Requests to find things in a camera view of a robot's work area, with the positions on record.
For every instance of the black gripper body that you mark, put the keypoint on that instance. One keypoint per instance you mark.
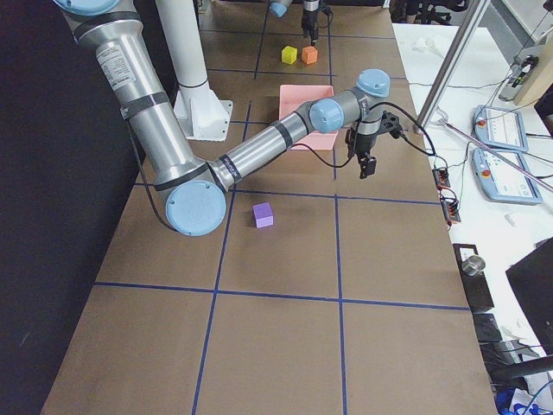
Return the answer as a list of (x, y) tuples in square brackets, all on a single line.
[(310, 15), (364, 144)]

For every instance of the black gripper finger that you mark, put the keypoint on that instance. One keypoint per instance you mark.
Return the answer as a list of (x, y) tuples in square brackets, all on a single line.
[(367, 166), (311, 33)]

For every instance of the orange foam cube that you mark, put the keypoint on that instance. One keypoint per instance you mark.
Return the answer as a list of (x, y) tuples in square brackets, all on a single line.
[(309, 55)]

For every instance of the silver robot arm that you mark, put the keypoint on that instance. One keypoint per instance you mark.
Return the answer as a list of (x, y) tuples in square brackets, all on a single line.
[(279, 8), (193, 189)]

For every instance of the pink plastic bin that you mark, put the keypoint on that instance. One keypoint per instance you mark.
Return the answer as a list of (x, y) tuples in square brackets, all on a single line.
[(291, 97)]

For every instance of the yellow-green foam cube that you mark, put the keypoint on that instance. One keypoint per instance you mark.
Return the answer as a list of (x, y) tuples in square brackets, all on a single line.
[(289, 55)]

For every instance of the orange black connector board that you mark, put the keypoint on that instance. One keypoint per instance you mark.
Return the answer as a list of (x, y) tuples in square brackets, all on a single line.
[(441, 177)]

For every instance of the grabber stick tool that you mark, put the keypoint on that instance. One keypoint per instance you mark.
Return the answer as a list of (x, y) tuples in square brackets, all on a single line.
[(482, 146)]

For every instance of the purple foam cube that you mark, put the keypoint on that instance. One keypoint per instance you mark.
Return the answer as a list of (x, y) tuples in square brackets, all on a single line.
[(263, 215)]

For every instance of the lower teach pendant tablet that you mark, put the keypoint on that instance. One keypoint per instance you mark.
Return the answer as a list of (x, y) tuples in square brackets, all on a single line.
[(501, 180)]

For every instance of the teach pendant tablet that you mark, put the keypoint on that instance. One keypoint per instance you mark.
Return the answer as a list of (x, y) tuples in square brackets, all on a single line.
[(501, 180), (500, 128)]

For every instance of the upper teach pendant tablet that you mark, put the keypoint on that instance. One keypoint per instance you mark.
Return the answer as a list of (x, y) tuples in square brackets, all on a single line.
[(500, 128)]

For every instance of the metal cup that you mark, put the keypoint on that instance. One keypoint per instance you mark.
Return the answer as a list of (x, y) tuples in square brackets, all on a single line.
[(473, 265)]

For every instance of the black box on desk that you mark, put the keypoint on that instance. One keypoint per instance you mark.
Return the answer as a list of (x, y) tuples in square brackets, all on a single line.
[(476, 288)]

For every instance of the black monitor corner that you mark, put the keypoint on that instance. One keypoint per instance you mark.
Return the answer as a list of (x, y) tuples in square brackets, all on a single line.
[(531, 283)]

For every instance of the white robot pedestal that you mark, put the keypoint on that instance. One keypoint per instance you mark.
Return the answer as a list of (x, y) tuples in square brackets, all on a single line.
[(201, 114)]

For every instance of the aluminium frame post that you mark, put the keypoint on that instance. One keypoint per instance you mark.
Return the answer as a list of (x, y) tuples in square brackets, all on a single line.
[(462, 38)]

